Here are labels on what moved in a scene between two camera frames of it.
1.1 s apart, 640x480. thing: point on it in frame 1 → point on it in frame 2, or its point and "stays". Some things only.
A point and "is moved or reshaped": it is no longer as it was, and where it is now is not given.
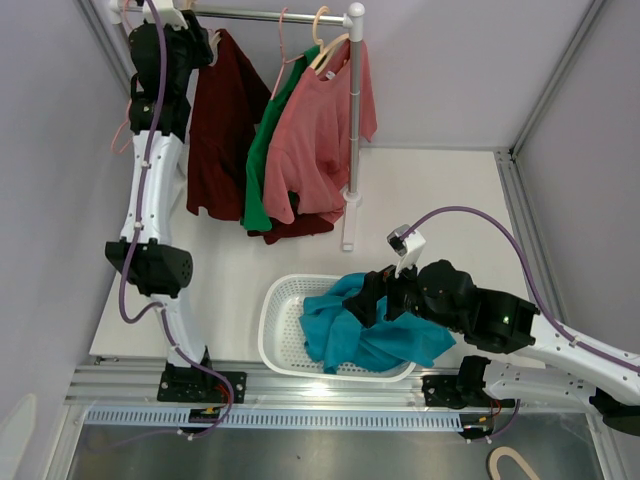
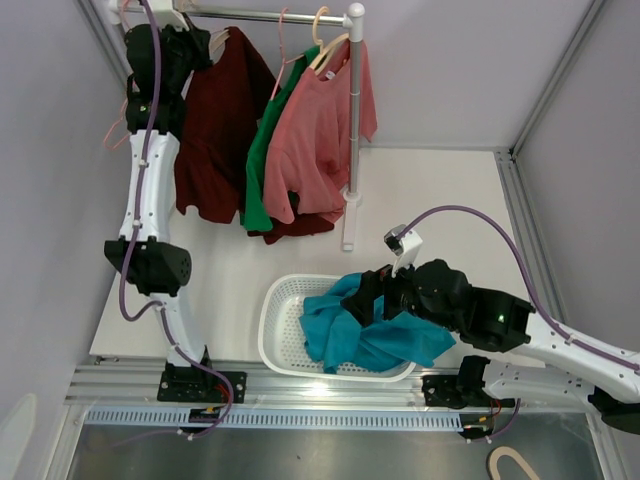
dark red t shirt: (230, 94) is moved or reshaped
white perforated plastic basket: (280, 333) stays
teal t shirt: (339, 337) stays
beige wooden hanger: (216, 36) is moved or reshaped
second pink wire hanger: (283, 55) stays
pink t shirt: (306, 163) stays
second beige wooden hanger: (325, 54) stays
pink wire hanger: (116, 151) → (119, 120)
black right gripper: (375, 286) stays
